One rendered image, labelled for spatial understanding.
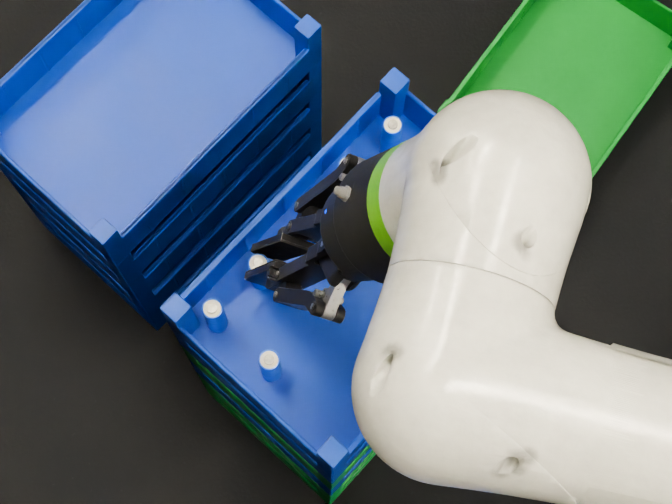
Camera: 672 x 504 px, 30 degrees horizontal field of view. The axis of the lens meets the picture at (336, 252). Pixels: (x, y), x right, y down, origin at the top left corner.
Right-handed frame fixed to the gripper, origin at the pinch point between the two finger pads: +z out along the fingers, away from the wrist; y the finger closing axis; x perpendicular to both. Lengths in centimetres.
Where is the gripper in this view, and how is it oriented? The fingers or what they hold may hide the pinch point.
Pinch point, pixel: (278, 261)
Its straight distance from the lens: 106.3
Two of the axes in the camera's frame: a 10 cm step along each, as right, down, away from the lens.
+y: 2.1, -9.4, 2.5
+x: -8.8, -3.0, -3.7
